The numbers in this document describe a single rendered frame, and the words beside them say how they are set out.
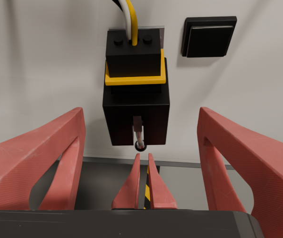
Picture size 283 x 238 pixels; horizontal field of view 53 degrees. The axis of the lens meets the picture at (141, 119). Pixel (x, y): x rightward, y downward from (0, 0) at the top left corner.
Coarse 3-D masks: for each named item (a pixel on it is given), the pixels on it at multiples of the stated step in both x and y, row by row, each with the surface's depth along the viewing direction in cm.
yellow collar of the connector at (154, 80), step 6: (162, 54) 18; (162, 60) 18; (162, 66) 17; (108, 72) 17; (162, 72) 17; (108, 78) 17; (114, 78) 17; (120, 78) 17; (126, 78) 17; (132, 78) 17; (138, 78) 17; (144, 78) 17; (150, 78) 17; (156, 78) 17; (162, 78) 17; (108, 84) 17; (114, 84) 17; (120, 84) 17; (126, 84) 17; (132, 84) 17; (138, 84) 17; (144, 84) 17
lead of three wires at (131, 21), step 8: (112, 0) 13; (120, 0) 13; (128, 0) 14; (120, 8) 14; (128, 8) 14; (128, 16) 14; (136, 16) 14; (128, 24) 15; (136, 24) 15; (128, 32) 15; (136, 32) 15; (128, 40) 16; (136, 40) 16
